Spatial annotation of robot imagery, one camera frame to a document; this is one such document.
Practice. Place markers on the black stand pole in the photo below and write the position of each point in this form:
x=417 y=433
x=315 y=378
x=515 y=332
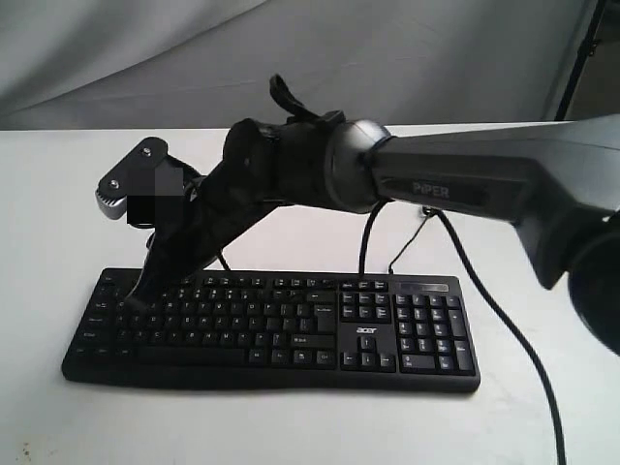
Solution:
x=587 y=42

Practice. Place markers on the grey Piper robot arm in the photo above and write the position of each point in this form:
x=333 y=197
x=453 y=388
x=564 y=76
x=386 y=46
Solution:
x=557 y=185

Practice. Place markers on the grey backdrop cloth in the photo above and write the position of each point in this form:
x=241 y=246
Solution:
x=206 y=64

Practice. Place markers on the black Acer keyboard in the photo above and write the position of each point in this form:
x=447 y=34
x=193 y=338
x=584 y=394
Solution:
x=248 y=329

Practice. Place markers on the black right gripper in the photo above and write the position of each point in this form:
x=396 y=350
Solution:
x=220 y=207

